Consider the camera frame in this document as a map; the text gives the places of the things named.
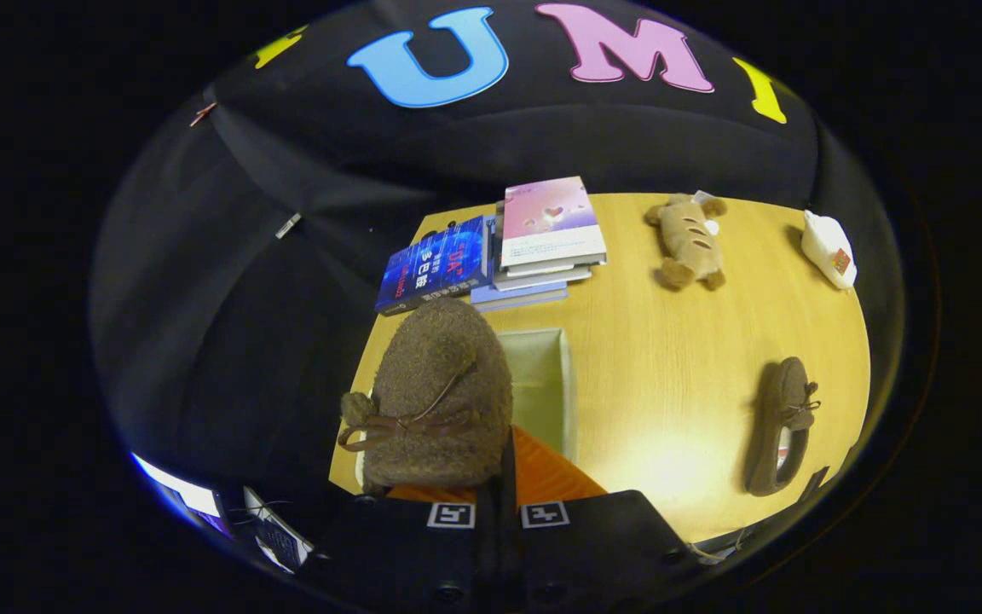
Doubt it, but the pale blue book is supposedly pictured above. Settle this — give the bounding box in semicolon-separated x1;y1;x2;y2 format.
468;281;569;314

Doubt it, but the brown fuzzy shoe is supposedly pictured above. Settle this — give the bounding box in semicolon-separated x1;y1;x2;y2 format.
337;296;516;496
743;356;823;499

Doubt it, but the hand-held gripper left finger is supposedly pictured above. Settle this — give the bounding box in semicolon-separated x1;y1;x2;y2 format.
308;476;500;614

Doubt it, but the brown plush toy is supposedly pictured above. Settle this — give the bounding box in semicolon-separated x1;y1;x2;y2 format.
644;192;730;293

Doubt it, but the green fabric storage box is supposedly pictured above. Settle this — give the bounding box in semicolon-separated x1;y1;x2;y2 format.
353;327;580;495

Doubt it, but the pink book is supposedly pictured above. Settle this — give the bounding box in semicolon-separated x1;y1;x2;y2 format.
499;176;609;276

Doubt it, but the white book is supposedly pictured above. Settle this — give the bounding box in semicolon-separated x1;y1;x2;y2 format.
493;261;595;294

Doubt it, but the lit computer screen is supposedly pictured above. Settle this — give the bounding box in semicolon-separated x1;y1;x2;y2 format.
130;451;233;539

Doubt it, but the white plush toy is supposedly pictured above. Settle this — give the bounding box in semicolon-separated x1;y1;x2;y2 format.
800;209;859;292

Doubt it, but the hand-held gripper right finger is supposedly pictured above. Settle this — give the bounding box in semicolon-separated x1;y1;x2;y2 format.
500;426;697;614

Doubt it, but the dark blue book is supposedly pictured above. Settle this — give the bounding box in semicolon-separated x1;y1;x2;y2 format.
373;214;497;318

